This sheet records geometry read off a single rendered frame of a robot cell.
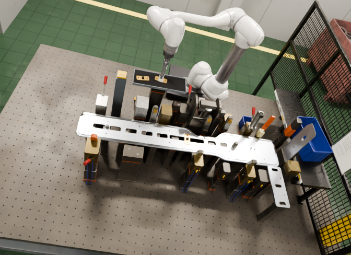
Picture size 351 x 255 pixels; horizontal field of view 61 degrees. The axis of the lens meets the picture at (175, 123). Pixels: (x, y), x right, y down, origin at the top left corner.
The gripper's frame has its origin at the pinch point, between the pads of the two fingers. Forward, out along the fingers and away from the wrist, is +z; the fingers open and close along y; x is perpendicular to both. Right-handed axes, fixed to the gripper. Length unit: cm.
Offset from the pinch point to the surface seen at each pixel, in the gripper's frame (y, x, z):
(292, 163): 28, 103, 16
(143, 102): 20.2, -5.9, 11.1
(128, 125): 33.1, -10.9, 22.1
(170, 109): 16.2, 12.0, 14.0
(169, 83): 1.1, 6.5, 6.0
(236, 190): 46, 73, 39
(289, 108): -29, 106, 19
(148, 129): 31.7, 1.9, 22.1
